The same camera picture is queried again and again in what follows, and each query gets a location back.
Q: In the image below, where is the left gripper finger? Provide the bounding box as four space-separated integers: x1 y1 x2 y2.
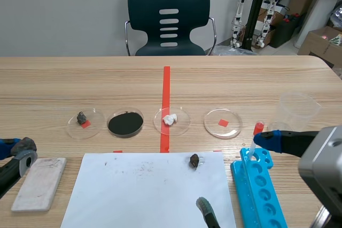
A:
0 150 38 200
0 138 22 160

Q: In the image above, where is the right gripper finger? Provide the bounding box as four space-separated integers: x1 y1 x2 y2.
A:
196 196 221 228
253 129 320 157

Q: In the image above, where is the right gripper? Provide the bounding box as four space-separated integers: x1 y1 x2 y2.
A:
309 206 342 228

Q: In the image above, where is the dark grey mineral stone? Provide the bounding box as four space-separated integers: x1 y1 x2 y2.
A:
10 137 38 157

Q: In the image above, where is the small white tile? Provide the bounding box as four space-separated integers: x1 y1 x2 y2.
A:
10 157 67 213

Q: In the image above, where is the dropper with red bulb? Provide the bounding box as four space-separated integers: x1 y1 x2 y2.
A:
242 120 266 165

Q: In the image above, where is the clear plastic beaker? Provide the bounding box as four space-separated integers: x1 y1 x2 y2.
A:
267 91 323 136

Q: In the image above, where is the small dark brown stone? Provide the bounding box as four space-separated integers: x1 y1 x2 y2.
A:
189 153 201 170

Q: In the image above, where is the turquoise rack with round holes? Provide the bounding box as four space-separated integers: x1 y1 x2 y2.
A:
230 147 288 228

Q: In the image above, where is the clear glass dish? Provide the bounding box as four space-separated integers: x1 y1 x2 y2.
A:
153 106 192 136
66 107 106 140
203 108 243 140

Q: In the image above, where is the white sheet of paper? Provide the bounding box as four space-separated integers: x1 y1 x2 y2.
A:
60 152 237 228

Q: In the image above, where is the small dark grey stone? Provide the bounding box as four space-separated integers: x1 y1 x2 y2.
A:
76 111 88 125

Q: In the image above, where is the white lump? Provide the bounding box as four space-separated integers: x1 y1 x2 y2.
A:
162 114 178 126

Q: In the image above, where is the glass dish with black powder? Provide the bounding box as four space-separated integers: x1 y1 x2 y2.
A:
106 107 145 139

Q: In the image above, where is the black box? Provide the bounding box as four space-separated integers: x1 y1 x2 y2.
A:
269 15 303 49

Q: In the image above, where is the black metal pole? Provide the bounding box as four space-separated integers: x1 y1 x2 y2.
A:
242 0 271 51

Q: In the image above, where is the dark blue chair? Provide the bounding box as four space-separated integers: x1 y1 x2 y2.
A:
124 0 217 57

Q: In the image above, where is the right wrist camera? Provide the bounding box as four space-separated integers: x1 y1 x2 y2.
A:
298 125 342 214

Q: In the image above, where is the white wash basin pedestal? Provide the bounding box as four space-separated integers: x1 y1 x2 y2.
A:
293 0 342 49

